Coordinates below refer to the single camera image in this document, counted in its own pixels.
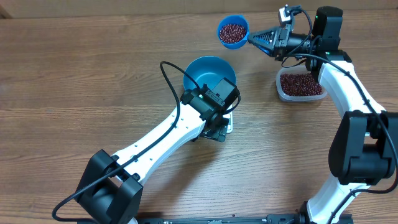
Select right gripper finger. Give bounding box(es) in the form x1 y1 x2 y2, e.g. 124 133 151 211
250 40 274 57
248 27 279 42

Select blue plastic measuring scoop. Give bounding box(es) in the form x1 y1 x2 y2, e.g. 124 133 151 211
216 15 249 50

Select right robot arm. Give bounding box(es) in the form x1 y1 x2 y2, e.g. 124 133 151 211
248 6 397 223

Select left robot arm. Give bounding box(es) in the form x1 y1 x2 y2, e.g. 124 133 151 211
75 78 240 224

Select teal metal bowl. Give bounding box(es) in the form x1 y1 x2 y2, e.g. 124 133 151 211
185 56 236 89

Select white digital kitchen scale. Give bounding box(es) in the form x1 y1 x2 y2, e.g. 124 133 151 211
223 112 233 134

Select red beans in scoop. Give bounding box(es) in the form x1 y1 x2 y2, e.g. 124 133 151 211
219 24 247 44

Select clear plastic food container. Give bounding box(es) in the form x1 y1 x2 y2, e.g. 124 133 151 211
275 65 327 102

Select red adzuki beans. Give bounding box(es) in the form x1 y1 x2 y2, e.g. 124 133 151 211
280 73 323 96

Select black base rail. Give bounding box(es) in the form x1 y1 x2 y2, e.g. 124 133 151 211
76 213 354 224

